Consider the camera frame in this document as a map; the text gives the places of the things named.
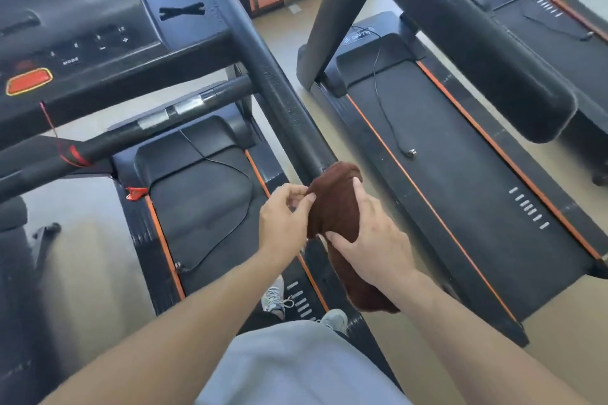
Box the person's left forearm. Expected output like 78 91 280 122
42 247 291 405

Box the person's left hand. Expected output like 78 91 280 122
258 183 318 268

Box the brown microfibre cloth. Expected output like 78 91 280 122
306 161 402 315

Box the person's grey shoe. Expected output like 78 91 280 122
319 308 350 335
261 275 295 321

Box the black cord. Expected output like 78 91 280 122
350 25 418 159
174 128 255 275
521 13 595 42

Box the person's left grey shoe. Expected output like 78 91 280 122
261 275 295 321

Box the person's grey shirt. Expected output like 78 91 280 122
194 320 412 405

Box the person's right grey shoe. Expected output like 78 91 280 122
319 308 350 335

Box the person's right hand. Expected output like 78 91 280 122
325 177 419 296

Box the person's right forearm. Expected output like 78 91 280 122
387 271 590 405

